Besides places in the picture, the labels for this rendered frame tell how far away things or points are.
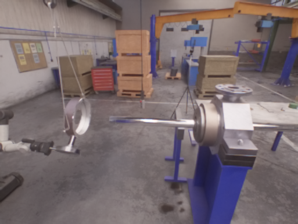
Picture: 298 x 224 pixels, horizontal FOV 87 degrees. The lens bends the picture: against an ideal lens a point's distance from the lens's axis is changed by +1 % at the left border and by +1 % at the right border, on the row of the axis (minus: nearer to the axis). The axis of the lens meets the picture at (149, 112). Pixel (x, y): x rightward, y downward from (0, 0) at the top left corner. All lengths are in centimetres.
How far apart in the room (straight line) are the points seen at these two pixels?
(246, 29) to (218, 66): 1002
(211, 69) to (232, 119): 440
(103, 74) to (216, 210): 515
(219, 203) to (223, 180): 25
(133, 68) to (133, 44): 73
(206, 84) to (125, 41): 298
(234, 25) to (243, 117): 1407
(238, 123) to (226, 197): 59
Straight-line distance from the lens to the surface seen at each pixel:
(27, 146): 168
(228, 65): 577
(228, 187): 142
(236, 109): 131
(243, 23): 1541
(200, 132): 130
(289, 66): 915
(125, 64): 546
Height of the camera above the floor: 173
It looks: 24 degrees down
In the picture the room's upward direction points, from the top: straight up
